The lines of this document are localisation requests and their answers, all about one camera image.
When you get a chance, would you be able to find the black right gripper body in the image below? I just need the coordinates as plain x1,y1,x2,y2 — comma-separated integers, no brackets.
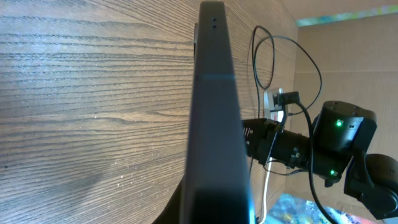
243,118,279,165

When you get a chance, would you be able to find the black USB charging cable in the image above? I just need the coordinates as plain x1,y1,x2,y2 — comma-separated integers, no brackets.
248,25,323,175

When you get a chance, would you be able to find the Samsung Galaxy smartphone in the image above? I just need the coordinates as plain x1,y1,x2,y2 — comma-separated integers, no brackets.
180,1,255,223

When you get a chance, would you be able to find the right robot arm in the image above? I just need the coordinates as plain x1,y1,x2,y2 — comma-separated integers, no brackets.
243,101,397,220

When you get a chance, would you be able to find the brown cardboard backdrop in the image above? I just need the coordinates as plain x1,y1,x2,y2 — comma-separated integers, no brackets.
279,0,398,218

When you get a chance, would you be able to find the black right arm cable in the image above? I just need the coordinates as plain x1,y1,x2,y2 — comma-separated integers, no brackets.
262,101,340,224

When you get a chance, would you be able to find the white power strip cord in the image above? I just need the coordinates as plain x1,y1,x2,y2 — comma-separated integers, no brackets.
259,157,274,224

